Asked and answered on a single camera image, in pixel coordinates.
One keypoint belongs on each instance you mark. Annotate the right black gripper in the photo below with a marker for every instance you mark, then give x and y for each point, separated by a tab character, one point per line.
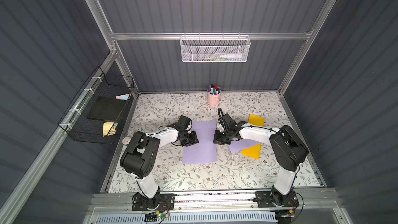
220	137

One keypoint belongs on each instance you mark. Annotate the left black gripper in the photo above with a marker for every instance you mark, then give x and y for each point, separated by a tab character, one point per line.
190	138

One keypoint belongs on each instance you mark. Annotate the purple paper sheet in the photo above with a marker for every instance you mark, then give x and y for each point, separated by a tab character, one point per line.
237	146
205	151

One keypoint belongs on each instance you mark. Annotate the yellow rectangular paper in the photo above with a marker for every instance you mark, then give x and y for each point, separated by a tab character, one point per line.
252	148

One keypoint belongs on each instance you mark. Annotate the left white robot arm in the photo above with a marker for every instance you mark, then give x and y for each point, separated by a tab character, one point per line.
139	157

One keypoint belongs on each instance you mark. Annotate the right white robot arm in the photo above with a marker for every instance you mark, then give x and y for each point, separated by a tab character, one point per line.
289	150

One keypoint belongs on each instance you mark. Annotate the pink pen cup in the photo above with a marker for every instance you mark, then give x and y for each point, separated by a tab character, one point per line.
213	95

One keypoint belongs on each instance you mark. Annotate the pastel note pad in basket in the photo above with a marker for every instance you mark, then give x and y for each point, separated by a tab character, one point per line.
123	97

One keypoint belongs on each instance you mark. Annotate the white bottle in basket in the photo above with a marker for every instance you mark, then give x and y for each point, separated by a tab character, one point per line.
231	56

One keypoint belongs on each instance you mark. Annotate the yellow sticky note pad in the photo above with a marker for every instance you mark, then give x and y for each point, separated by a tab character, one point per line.
109	128

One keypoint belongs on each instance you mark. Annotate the black box in basket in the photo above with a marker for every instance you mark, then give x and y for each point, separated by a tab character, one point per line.
106	109

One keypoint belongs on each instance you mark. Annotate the white vented panel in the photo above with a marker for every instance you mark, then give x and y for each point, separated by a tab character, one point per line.
193	218

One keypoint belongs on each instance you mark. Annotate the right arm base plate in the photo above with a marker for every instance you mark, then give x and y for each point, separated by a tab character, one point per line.
273	198

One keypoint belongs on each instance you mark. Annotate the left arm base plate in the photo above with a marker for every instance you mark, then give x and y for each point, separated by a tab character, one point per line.
160	202

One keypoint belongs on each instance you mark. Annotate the white wire mesh basket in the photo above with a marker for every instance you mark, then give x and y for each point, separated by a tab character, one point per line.
208	48

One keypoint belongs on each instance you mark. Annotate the black wire wall basket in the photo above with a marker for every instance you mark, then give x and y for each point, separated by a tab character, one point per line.
107	84

